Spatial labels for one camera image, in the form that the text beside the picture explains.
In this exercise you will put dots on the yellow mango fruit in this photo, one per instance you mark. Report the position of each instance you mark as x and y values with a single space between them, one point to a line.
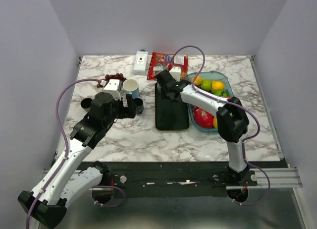
215 122

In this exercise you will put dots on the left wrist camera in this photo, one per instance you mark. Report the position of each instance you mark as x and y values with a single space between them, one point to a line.
113 87

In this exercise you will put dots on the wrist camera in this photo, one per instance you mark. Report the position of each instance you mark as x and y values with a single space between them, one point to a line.
113 87
175 71

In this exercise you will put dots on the black tray gold rim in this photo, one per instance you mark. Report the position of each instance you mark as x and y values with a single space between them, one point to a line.
170 115

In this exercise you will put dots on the red dragon fruit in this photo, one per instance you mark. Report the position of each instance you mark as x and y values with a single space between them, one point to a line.
203 118

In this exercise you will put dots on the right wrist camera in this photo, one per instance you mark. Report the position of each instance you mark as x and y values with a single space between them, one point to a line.
175 71

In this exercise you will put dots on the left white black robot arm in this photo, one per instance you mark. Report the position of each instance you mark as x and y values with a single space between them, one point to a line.
47 202

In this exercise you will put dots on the dark red grape bunch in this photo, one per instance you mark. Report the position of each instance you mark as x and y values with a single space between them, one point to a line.
118 76

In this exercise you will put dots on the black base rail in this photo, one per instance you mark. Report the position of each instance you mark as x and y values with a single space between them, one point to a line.
184 191

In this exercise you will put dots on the green lime fruit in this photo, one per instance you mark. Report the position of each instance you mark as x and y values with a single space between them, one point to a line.
206 85

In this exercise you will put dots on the white rectangular box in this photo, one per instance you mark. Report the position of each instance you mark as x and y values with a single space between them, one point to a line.
140 64

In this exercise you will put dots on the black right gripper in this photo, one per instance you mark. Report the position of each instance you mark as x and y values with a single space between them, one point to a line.
164 92

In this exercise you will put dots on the teal transparent fruit container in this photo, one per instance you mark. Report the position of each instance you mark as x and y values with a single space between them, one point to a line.
213 76

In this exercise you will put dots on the orange fruit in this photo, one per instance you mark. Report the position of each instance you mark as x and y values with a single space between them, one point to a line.
197 81

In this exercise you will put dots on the light blue hexagonal mug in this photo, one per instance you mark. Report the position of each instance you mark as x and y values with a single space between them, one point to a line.
131 86

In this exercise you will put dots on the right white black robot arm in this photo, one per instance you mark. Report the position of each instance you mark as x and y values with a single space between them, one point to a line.
232 120

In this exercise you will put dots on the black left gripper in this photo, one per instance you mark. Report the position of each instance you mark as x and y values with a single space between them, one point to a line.
130 111

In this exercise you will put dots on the green striped melon fruit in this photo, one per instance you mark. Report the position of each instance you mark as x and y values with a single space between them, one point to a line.
221 93

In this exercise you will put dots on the brown striped mug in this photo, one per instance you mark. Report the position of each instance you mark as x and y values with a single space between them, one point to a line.
86 104

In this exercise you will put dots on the aluminium frame rail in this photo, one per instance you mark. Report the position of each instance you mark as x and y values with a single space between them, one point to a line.
173 174

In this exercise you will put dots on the red snack bag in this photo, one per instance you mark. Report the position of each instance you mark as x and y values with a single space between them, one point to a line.
160 62

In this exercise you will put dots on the yellow lemon fruit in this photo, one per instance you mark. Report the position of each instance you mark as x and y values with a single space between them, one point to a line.
217 86

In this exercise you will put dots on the dark blue mug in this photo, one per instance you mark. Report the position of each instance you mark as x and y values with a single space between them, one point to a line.
139 105

